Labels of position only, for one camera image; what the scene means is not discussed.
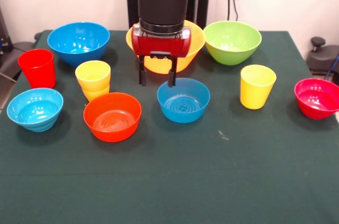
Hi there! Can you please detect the orange-yellow cup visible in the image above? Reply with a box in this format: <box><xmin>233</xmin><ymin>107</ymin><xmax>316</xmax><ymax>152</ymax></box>
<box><xmin>81</xmin><ymin>86</ymin><xmax>110</xmax><ymax>102</ymax></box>

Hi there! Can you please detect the red cup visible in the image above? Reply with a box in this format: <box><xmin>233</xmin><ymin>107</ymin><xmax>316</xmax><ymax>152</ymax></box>
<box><xmin>17</xmin><ymin>48</ymin><xmax>57</xmax><ymax>89</ymax></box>

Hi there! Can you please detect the dark green tablecloth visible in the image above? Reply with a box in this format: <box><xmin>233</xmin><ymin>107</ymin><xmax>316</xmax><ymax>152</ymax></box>
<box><xmin>0</xmin><ymin>30</ymin><xmax>339</xmax><ymax>224</ymax></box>

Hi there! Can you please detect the large orange-yellow bowl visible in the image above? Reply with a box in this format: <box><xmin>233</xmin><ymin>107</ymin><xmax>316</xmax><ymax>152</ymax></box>
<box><xmin>126</xmin><ymin>19</ymin><xmax>206</xmax><ymax>74</ymax></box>

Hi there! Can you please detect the small orange-red bowl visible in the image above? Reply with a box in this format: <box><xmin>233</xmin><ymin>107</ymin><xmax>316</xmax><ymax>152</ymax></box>
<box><xmin>83</xmin><ymin>92</ymin><xmax>142</xmax><ymax>143</ymax></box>

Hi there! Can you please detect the small magenta bowl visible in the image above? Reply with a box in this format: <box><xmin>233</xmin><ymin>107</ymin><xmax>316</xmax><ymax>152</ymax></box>
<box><xmin>293</xmin><ymin>77</ymin><xmax>339</xmax><ymax>120</ymax></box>

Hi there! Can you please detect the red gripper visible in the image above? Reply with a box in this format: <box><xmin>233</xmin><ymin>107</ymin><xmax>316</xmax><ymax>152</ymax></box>
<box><xmin>131</xmin><ymin>22</ymin><xmax>192</xmax><ymax>87</ymax></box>

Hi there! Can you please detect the small light blue bowl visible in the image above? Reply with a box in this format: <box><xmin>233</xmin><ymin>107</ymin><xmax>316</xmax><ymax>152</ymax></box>
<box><xmin>6</xmin><ymin>87</ymin><xmax>64</xmax><ymax>132</ymax></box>

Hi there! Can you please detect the large green bowl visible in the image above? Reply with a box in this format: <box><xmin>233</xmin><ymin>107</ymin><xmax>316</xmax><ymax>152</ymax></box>
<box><xmin>203</xmin><ymin>20</ymin><xmax>263</xmax><ymax>66</ymax></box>

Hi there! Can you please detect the large blue bowl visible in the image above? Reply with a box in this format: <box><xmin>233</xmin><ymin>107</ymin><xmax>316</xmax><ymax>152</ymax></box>
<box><xmin>47</xmin><ymin>21</ymin><xmax>111</xmax><ymax>67</ymax></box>

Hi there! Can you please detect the yellow cup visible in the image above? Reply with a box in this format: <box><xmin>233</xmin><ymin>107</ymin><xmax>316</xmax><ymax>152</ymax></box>
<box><xmin>75</xmin><ymin>60</ymin><xmax>111</xmax><ymax>95</ymax></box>
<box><xmin>240</xmin><ymin>64</ymin><xmax>277</xmax><ymax>110</ymax></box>

